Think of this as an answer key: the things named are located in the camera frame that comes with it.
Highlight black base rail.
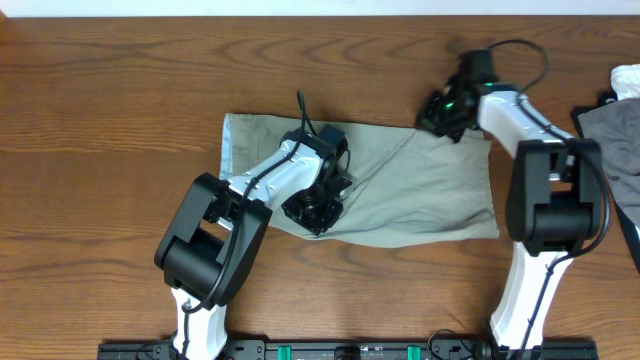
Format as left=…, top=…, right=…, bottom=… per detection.
left=97, top=339, right=600, bottom=360

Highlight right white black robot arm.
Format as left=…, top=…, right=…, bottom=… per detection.
left=416, top=75, right=611, bottom=359

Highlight khaki green shorts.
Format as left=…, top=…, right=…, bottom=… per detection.
left=218, top=112, right=500, bottom=249

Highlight white garment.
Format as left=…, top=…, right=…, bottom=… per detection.
left=610, top=64, right=640, bottom=100

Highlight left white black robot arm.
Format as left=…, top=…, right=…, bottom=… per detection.
left=154, top=126, right=351, bottom=359

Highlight grey folded garment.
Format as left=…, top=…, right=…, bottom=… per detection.
left=578, top=98, right=639, bottom=226

